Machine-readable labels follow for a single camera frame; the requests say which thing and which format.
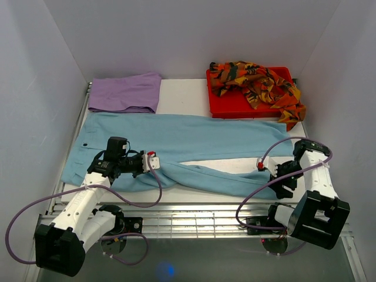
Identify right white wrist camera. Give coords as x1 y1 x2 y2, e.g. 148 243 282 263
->
256 156 278 177

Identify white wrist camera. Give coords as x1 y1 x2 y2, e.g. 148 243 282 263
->
256 156 278 177
142 151 160 173

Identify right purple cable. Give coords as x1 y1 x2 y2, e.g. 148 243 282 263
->
235 136 333 256

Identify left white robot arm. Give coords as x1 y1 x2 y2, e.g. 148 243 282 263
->
35 137 151 277

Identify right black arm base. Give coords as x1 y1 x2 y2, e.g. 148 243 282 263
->
239 216 296 256

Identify aluminium rail frame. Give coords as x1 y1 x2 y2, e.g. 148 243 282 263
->
33 79 367 281

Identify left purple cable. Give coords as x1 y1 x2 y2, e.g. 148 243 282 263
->
5 152 163 266

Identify light blue trousers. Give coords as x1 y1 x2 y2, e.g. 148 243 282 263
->
61 113 293 199

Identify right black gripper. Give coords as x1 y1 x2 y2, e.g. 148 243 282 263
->
267 160 304 200

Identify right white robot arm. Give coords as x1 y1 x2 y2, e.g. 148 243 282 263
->
258 139 350 250

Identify purple cable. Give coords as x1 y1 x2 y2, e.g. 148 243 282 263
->
235 136 333 256
5 152 163 266

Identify orange camouflage trousers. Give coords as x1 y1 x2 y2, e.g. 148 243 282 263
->
209 61 307 130

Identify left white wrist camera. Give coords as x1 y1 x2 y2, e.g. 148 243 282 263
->
142 151 160 173

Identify folded purple trousers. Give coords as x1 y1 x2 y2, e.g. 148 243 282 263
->
88 72 162 113

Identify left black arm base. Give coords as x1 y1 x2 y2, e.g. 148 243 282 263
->
100 217 143 255

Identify red plastic tray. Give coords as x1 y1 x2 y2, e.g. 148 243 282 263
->
206 68 293 119

